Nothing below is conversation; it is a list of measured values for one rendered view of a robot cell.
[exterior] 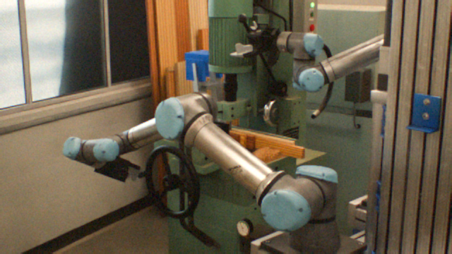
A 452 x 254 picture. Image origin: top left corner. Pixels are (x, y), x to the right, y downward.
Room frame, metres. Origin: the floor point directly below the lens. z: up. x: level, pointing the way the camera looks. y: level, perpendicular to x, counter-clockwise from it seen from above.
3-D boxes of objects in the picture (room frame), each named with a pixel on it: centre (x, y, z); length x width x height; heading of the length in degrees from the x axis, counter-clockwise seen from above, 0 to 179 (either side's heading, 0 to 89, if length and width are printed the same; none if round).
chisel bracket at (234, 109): (2.40, -0.03, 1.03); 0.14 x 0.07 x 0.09; 139
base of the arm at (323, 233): (1.58, -0.25, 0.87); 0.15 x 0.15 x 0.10
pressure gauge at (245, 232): (2.05, -0.07, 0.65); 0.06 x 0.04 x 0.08; 49
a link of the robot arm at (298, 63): (2.02, -0.27, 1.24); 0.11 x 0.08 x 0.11; 2
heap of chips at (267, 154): (2.15, -0.15, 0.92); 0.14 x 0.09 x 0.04; 139
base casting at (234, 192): (2.48, -0.10, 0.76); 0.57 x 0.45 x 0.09; 139
